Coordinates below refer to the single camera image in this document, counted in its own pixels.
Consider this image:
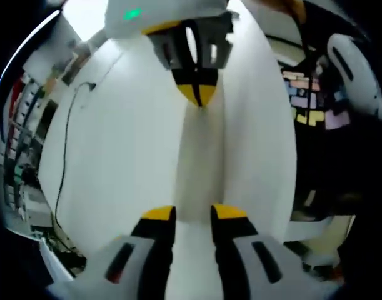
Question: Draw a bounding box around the white worn device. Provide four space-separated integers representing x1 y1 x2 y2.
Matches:
326 32 382 125

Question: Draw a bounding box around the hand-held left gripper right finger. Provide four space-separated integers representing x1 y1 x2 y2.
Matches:
210 203 339 300

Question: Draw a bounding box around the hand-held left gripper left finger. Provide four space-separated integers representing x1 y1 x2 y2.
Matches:
49 205 177 300

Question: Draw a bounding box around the shelf with white bins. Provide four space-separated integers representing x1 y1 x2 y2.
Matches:
0 70 61 221

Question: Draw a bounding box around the black table cable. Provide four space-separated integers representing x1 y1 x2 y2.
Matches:
54 81 97 228

